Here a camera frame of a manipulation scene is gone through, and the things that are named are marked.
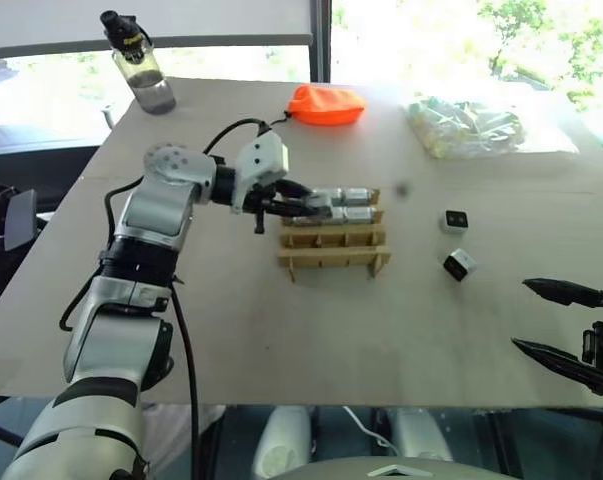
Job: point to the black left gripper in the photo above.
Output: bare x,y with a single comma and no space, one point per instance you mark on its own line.
262,202

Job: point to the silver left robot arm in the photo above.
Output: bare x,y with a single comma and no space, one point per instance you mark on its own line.
151,215

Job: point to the wooden slotted rack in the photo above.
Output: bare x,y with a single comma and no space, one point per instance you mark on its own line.
333,247

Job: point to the orange fabric pouch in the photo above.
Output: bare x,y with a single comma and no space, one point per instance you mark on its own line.
326,105

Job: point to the white rounded robot leg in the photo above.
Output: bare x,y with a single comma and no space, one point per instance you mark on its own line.
421,432
281,442

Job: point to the clear plastic bag of items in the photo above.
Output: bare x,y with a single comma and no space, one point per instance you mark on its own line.
471,127

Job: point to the clear black-capped water bottle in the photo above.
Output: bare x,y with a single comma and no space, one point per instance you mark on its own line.
143,75

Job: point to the dark rounded robot torso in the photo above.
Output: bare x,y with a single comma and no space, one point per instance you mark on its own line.
396,470

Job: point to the white roller blind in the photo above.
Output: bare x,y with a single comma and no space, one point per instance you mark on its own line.
131,20

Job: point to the dark seat furniture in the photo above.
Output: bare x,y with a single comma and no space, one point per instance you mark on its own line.
26,160

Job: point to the grey flat panel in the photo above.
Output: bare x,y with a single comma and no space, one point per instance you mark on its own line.
20,220

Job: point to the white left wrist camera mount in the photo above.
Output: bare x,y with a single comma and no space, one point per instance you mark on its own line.
261,160

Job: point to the white black-faced camera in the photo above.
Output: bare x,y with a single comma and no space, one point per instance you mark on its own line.
459,265
455,221

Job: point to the dark window frame post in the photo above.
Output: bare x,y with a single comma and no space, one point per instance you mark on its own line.
320,40

